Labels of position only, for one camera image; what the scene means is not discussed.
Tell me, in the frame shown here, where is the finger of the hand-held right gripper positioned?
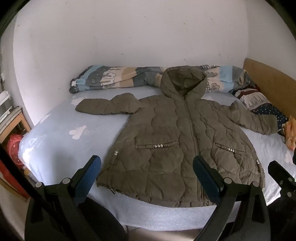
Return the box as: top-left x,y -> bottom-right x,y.
268,160 -> 296,198

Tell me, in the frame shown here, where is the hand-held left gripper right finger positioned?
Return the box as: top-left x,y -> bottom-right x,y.
193,155 -> 271,241

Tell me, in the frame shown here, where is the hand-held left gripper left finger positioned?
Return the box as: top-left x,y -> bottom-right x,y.
24,155 -> 102,241

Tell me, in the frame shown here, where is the olive quilted hooded jacket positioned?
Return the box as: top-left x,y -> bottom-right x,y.
75,65 -> 278,208

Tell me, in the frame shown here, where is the bed with light blue sheet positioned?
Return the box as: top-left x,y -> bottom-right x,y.
18,86 -> 296,232

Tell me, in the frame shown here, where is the orange cloth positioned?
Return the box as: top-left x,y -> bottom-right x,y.
281,116 -> 296,151

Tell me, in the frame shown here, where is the navy star-dotted pillow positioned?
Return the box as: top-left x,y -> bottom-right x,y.
251,102 -> 289,136

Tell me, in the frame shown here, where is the striped pillow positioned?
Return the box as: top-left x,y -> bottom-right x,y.
232,86 -> 270,109

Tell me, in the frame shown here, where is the red plastic bag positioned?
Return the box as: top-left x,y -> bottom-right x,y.
6,134 -> 26,166

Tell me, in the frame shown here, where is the wooden side table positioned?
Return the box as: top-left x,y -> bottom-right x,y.
0,107 -> 31,144

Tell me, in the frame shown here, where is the wooden headboard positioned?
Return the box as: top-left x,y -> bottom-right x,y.
243,58 -> 296,118

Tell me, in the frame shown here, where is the patterned rolled quilt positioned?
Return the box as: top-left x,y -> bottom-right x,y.
69,64 -> 257,94

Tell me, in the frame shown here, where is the white rack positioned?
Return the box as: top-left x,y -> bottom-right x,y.
0,73 -> 13,130

